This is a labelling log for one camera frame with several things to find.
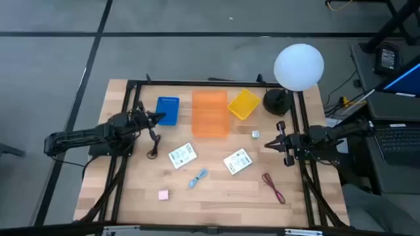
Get person's leg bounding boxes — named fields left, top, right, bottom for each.
left=341, top=183, right=420, bottom=236

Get light blue cable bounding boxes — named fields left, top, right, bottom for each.
left=188, top=168, right=209, bottom=189

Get white printed box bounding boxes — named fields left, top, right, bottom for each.
left=222, top=147, right=253, bottom=176
left=168, top=142, right=198, bottom=170

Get blue plastic bin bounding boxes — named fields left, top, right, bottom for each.
left=155, top=96, right=180, bottom=127

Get black laptop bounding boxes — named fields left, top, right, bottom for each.
left=369, top=121, right=420, bottom=167

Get dark grey side desk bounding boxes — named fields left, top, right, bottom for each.
left=349, top=42, right=420, bottom=197

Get black power adapter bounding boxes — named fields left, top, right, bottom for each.
left=373, top=42, right=401, bottom=77

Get yellow floor cable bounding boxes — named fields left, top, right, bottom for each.
left=325, top=0, right=354, bottom=12

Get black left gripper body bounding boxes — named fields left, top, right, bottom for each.
left=136, top=101, right=158, bottom=142

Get black aluminium table frame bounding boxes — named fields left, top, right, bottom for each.
left=73, top=73, right=351, bottom=230

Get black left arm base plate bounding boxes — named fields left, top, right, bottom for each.
left=87, top=130, right=135, bottom=157

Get red cable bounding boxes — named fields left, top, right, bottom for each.
left=261, top=172, right=287, bottom=205

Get black rail with silver brackets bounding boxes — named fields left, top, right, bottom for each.
left=0, top=221, right=420, bottom=236

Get black furniture foot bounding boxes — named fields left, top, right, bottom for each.
left=0, top=143, right=26, bottom=157

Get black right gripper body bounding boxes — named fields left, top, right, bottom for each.
left=277, top=121, right=296, bottom=167

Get white paper sheet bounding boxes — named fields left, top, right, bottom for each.
left=325, top=117, right=349, bottom=155

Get black stand legs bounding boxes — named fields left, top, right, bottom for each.
left=359, top=0, right=420, bottom=55

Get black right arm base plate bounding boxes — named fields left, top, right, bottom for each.
left=293, top=134, right=341, bottom=162

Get black round lamp base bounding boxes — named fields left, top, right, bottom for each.
left=262, top=87, right=292, bottom=117

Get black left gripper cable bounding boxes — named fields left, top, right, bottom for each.
left=146, top=126, right=161, bottom=161

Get yellow plastic bin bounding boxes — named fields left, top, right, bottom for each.
left=227, top=88, right=262, bottom=121

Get orange translucent plastic bin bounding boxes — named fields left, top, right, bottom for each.
left=191, top=90, right=231, bottom=139

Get computer monitor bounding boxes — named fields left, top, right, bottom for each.
left=375, top=55, right=420, bottom=98

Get yellow cable connector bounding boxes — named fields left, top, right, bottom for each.
left=339, top=96, right=367, bottom=108

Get black floor power cables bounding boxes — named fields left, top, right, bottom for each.
left=323, top=69, right=359, bottom=117

